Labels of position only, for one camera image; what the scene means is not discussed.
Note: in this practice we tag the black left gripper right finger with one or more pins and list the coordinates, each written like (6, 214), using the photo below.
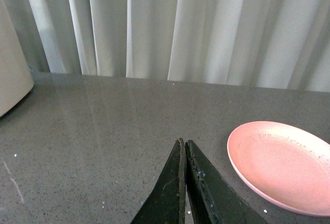
(211, 198)

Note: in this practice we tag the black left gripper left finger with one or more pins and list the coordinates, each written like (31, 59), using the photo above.
(166, 203)

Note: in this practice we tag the pink plate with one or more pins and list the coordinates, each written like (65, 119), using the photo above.
(285, 165)

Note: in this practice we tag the white curtain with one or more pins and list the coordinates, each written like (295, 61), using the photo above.
(260, 43)

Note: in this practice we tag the white rounded appliance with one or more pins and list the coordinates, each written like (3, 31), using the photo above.
(16, 79)

